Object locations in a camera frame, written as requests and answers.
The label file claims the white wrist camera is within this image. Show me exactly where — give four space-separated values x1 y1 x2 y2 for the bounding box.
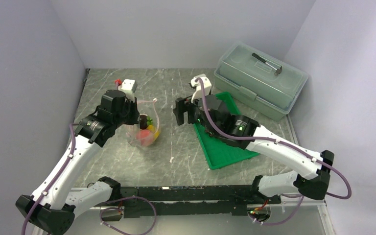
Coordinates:
190 74 212 103
115 79 137 102

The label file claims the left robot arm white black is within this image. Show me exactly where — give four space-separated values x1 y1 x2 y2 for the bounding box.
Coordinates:
16 89 140 235

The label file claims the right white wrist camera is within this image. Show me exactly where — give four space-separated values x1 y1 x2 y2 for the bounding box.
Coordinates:
190 74 212 103

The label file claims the green plastic tray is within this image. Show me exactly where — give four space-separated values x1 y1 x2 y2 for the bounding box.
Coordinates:
193 92 260 170

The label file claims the pink peach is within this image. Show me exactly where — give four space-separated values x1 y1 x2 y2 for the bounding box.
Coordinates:
136 130 154 146

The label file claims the dark purple mangosteen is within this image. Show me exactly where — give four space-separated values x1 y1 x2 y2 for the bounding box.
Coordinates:
139 114 153 130

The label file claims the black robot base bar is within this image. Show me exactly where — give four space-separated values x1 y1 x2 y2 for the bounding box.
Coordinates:
99 185 281 218

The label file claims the clear zip top bag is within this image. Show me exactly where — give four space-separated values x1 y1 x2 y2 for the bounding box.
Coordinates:
125 98 161 147

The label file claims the aluminium frame rail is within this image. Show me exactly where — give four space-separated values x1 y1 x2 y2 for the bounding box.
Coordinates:
32 117 334 235

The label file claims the yellow orange fruit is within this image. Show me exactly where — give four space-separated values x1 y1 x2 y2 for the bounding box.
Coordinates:
153 127 160 141

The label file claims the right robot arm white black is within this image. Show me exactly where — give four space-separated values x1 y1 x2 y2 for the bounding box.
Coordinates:
173 94 334 203

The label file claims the pale green lidded storage box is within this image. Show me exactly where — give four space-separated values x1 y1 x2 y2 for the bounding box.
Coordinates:
214 42 309 121

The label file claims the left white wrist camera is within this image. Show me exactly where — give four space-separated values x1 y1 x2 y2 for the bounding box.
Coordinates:
115 79 137 102

